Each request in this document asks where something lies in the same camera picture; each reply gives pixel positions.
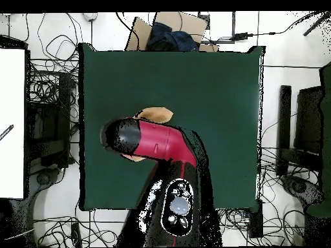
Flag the brown cardboard box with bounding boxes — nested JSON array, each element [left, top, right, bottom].
[[124, 11, 220, 52]]

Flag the black power strip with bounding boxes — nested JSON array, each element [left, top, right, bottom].
[[70, 222, 83, 247]]

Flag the dark green table cloth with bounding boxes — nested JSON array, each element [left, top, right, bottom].
[[78, 43, 266, 212]]

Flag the blue jeans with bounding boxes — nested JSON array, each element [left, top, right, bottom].
[[146, 21, 200, 52]]

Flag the black box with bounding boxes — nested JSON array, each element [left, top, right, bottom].
[[248, 200, 264, 239]]

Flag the orange terry towel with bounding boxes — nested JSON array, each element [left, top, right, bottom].
[[121, 107, 174, 163]]

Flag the black power adapter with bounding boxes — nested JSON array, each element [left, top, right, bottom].
[[233, 32, 255, 41]]

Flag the small dark strip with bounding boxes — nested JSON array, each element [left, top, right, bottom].
[[0, 124, 14, 141]]

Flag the black upright post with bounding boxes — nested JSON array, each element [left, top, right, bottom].
[[275, 85, 293, 177]]

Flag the spare dark green cloth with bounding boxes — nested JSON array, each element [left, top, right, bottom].
[[306, 61, 331, 218]]

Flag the thin black adapter cable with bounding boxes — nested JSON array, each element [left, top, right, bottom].
[[253, 12, 316, 36]]

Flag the white round device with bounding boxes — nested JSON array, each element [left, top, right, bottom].
[[82, 12, 100, 22]]

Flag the thin black metal frame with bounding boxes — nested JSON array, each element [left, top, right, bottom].
[[197, 11, 237, 45]]

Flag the white panel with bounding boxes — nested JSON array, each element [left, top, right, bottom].
[[0, 48, 26, 200]]

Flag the black stand base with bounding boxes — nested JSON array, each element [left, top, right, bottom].
[[28, 167, 63, 205], [280, 174, 325, 207]]

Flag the black tripod leg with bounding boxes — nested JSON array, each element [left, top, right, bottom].
[[302, 11, 331, 37]]

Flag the black equipment rack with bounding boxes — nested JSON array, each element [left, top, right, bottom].
[[27, 72, 73, 169]]

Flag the tangled black cables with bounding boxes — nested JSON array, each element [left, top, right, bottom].
[[25, 12, 83, 104], [33, 206, 130, 247], [218, 113, 323, 246]]

